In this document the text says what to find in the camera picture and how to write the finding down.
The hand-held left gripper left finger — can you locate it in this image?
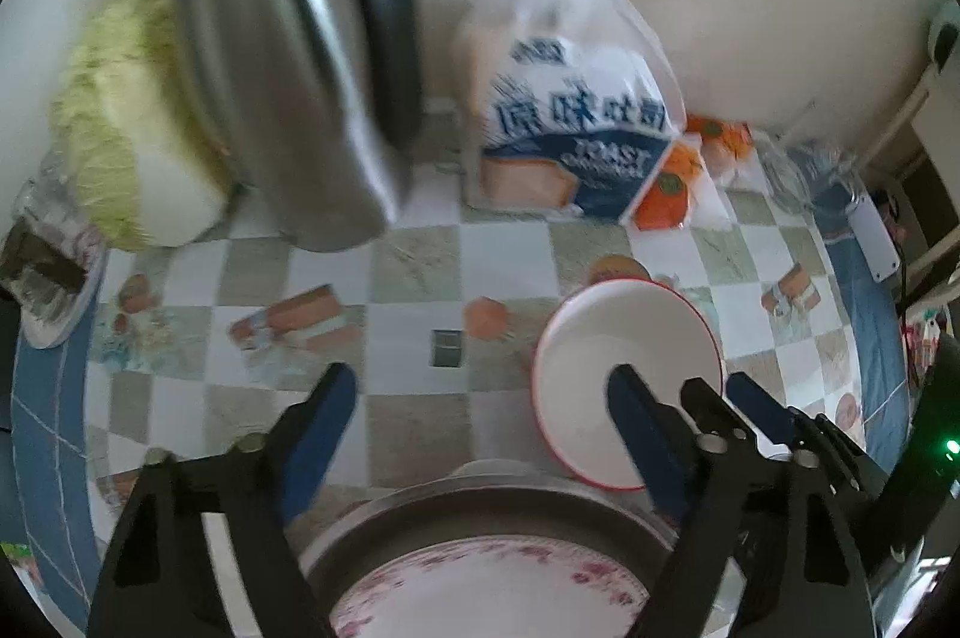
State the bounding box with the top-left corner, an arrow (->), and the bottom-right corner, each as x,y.
86,362 -> 359,638

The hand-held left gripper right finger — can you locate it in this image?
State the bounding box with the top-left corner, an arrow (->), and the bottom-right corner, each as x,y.
606,364 -> 878,638

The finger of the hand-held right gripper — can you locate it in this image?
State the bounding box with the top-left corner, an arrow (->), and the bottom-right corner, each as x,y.
726,372 -> 893,496
679,377 -> 758,444

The strawberry print bowl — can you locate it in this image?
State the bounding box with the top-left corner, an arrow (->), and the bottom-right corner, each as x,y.
531,279 -> 726,493

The stainless steel basin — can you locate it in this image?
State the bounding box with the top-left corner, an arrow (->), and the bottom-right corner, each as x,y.
300,458 -> 680,638

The round floral plate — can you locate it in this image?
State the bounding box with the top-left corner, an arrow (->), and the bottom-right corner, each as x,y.
328,537 -> 652,638

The pile of colourful trinkets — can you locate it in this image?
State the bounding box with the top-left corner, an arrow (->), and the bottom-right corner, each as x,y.
896,293 -> 953,391

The checked printed tablecloth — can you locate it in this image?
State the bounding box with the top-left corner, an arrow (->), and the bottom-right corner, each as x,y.
7,98 -> 912,638

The white power strip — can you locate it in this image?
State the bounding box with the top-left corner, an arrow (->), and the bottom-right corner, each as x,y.
846,191 -> 901,284

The orange snack packet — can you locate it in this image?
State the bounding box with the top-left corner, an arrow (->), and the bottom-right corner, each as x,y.
622,139 -> 710,232
686,113 -> 755,185

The clear glass mug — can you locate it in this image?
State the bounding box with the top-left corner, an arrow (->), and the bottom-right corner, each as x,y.
761,101 -> 863,215

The white tray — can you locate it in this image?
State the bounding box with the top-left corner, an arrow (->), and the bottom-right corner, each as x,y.
15,218 -> 110,350

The sliced bread bag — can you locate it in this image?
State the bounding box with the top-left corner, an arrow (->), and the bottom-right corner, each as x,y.
454,0 -> 687,226

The stainless steel thermos jug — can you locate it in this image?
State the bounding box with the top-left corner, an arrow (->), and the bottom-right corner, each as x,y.
154,0 -> 425,254

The clear glass cup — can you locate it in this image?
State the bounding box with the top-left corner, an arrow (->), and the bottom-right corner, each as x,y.
15,150 -> 83,234

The napa cabbage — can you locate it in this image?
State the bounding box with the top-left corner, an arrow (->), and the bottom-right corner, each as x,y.
49,0 -> 241,253

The teal cloth item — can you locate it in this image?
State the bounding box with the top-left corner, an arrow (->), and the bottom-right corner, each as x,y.
926,4 -> 960,73

